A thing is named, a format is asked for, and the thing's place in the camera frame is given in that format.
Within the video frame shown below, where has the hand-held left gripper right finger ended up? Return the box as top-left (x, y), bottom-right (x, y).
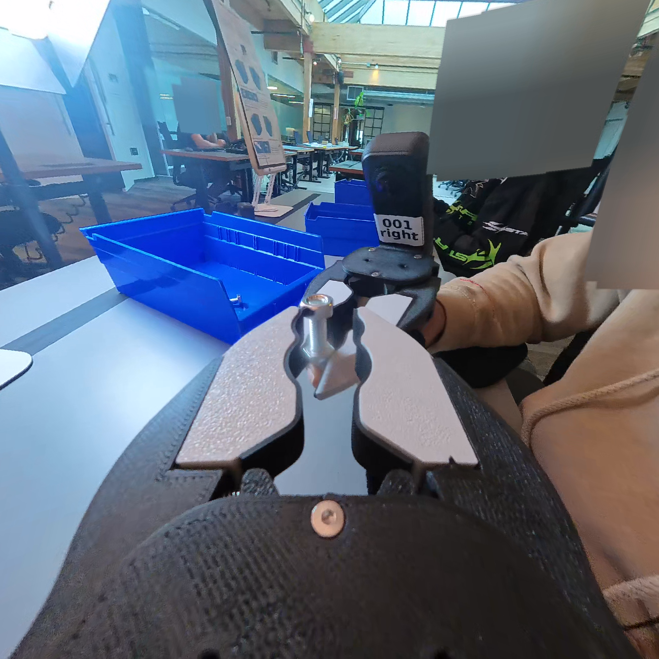
top-left (352, 307), bottom-right (481, 485)

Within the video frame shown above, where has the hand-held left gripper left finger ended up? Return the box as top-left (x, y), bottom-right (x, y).
top-left (175, 307), bottom-right (307, 483)

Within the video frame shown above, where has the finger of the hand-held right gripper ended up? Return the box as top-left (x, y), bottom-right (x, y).
top-left (309, 278), bottom-right (357, 310)
top-left (363, 294), bottom-right (414, 330)

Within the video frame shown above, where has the silver threaded bolt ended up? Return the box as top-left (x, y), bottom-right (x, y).
top-left (299, 294), bottom-right (335, 361)

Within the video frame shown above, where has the blue plastic bin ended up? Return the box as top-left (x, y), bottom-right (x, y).
top-left (306, 201), bottom-right (377, 258)
top-left (335, 181), bottom-right (373, 207)
top-left (81, 209), bottom-right (326, 346)

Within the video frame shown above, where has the white tablet stand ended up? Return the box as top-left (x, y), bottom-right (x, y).
top-left (0, 348), bottom-right (34, 390)

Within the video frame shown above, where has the person's right forearm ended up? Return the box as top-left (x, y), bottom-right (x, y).
top-left (428, 232), bottom-right (598, 356)

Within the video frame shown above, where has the black chair armrest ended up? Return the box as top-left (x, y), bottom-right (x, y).
top-left (443, 345), bottom-right (528, 389)

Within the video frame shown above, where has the cardboard sign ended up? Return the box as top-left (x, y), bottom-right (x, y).
top-left (211, 0), bottom-right (294, 219)

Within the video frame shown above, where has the wooden desk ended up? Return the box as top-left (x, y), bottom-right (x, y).
top-left (0, 157), bottom-right (143, 270)
top-left (163, 148), bottom-right (258, 207)

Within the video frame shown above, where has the person's beige hoodie torso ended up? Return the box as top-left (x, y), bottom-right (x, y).
top-left (520, 294), bottom-right (659, 659)

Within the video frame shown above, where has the studio softbox light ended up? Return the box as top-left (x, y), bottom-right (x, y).
top-left (0, 0), bottom-right (112, 95)

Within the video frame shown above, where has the beige hoodie drawstring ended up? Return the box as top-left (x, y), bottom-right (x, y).
top-left (520, 369), bottom-right (659, 418)

